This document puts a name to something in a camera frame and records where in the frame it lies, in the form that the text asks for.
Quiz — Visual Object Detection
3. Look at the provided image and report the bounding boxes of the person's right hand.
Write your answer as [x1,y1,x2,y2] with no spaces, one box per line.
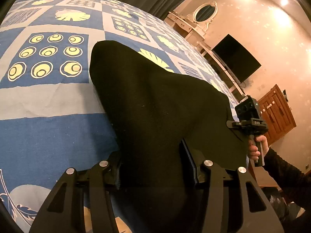
[247,135,270,161]

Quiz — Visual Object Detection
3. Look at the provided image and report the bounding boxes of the white dressing table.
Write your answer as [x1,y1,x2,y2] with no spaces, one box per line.
[164,1,246,102]

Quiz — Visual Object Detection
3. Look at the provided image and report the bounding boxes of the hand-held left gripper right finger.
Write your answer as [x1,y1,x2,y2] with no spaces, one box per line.
[179,139,285,233]

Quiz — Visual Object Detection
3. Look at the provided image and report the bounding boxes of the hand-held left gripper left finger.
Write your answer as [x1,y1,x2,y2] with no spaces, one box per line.
[29,150,122,233]

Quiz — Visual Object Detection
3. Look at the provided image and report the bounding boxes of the black pants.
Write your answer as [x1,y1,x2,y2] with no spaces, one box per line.
[89,40,249,233]

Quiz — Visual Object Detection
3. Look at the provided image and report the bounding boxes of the oval wall mirror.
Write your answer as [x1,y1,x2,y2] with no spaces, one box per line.
[193,2,218,23]

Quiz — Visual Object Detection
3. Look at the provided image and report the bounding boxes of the blue patterned bed sheet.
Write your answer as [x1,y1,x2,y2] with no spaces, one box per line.
[0,0,240,233]

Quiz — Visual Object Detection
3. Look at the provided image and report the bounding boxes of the black television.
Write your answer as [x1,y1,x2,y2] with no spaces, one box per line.
[211,34,261,84]

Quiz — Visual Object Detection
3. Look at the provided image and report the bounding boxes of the person's right forearm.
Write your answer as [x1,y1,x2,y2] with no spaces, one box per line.
[262,147,311,204]

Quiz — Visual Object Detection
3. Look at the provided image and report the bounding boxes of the brown wooden door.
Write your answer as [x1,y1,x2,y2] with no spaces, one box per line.
[257,84,297,146]

